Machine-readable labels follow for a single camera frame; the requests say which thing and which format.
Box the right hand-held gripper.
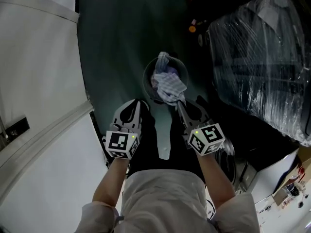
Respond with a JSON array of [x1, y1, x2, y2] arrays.
[[175, 100, 226, 157]]

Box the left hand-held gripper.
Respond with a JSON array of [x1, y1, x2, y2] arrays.
[[105, 100, 143, 160]]

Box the grey checked clothes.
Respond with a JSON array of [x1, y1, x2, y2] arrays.
[[151, 72, 188, 107]]

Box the dark round laundry basket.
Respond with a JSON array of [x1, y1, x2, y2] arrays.
[[142, 55, 190, 102]]

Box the light grey clothes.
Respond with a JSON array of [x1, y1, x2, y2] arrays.
[[155, 51, 171, 74]]

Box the person's left forearm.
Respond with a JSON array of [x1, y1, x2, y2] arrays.
[[92, 156, 130, 208]]

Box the person's right forearm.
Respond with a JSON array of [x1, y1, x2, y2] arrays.
[[197, 154, 237, 209]]

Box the person's white shirt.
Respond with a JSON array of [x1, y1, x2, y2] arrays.
[[81, 169, 261, 233]]

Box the plastic-wrapped black appliance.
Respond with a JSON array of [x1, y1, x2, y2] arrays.
[[206, 0, 311, 147]]

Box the black wall socket panel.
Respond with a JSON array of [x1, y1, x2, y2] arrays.
[[4, 116, 30, 138]]

